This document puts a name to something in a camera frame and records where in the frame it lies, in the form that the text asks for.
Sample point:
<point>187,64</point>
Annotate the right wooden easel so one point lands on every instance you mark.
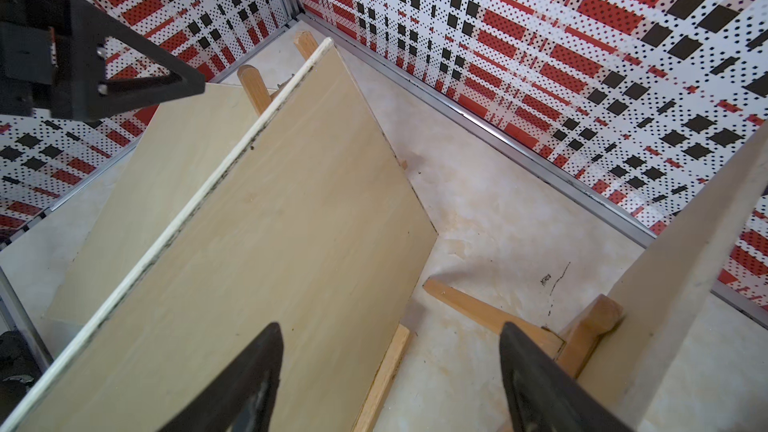
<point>570,349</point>

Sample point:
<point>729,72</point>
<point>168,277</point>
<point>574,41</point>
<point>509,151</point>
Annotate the middle wooden easel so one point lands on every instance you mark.
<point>260,98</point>

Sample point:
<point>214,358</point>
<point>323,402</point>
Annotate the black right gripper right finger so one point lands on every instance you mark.
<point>541,396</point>

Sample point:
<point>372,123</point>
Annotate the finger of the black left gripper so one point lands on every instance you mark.
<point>114,69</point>

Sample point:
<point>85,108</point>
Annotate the wooden easel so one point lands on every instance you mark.
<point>260,98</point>
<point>570,349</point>

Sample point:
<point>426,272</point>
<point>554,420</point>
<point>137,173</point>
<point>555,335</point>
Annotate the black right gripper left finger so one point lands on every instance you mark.
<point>243,396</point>

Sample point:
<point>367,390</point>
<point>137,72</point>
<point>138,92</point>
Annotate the plywood board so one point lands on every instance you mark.
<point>310,222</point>
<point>183,144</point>
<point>664,290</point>

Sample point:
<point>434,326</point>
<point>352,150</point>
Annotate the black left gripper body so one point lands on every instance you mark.
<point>30,78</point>

